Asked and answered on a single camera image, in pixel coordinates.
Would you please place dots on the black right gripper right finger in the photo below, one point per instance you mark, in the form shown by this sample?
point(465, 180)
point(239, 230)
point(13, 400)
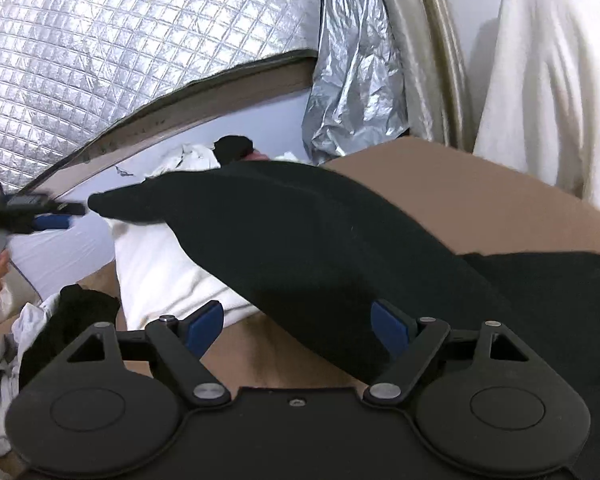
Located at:
point(483, 400)

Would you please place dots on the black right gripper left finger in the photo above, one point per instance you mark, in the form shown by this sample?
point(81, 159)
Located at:
point(111, 401)

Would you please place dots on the black sweater garment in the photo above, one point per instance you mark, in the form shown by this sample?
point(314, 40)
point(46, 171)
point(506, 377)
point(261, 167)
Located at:
point(313, 250)

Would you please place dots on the crumpled white grey clothes pile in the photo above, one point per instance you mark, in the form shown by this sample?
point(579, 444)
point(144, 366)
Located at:
point(28, 325)

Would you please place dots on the crumpled black garment with white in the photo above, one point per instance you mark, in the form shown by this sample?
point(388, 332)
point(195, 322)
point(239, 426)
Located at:
point(75, 310)

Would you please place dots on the folded white garment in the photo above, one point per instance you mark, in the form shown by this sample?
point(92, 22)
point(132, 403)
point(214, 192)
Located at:
point(156, 278)

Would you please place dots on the quilted silver insulation cover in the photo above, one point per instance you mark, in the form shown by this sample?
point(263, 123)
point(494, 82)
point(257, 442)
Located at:
point(70, 69)

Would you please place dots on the beige curtain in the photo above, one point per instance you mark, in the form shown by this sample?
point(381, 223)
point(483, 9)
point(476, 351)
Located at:
point(433, 70)

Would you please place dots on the hanging white cloth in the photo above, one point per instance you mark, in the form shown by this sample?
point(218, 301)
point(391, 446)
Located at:
point(542, 111)

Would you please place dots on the crinkled silver foil sheet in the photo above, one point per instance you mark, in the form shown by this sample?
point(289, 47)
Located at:
point(357, 97)

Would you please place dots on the wooden bed frame rail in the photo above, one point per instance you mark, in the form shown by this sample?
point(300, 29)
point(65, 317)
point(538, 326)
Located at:
point(242, 86)

